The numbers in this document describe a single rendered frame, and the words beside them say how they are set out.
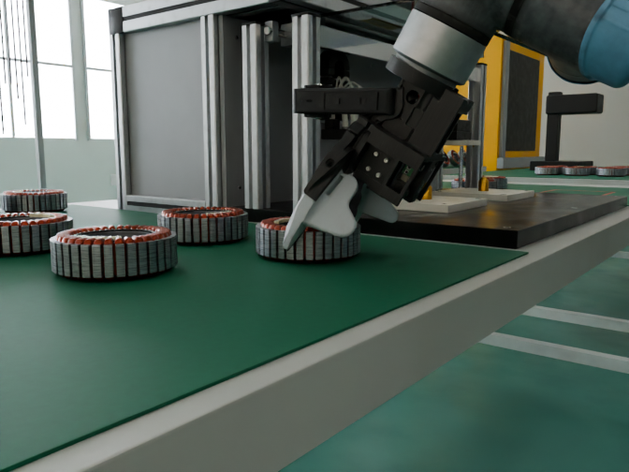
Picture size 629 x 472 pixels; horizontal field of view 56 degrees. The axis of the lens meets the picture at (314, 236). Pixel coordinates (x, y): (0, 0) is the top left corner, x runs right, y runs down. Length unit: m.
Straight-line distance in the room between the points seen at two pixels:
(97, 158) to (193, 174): 7.07
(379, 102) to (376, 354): 0.27
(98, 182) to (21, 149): 1.04
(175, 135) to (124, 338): 0.72
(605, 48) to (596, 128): 5.83
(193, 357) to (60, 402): 0.08
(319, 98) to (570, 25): 0.23
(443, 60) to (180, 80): 0.60
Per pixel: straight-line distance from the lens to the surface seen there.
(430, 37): 0.54
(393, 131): 0.57
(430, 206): 0.90
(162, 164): 1.09
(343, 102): 0.58
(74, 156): 7.92
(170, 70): 1.07
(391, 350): 0.40
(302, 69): 0.87
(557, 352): 2.19
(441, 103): 0.55
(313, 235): 0.58
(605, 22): 0.53
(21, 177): 7.61
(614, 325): 2.61
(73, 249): 0.54
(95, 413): 0.28
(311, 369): 0.33
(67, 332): 0.40
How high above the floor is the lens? 0.86
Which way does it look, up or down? 8 degrees down
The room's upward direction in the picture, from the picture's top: straight up
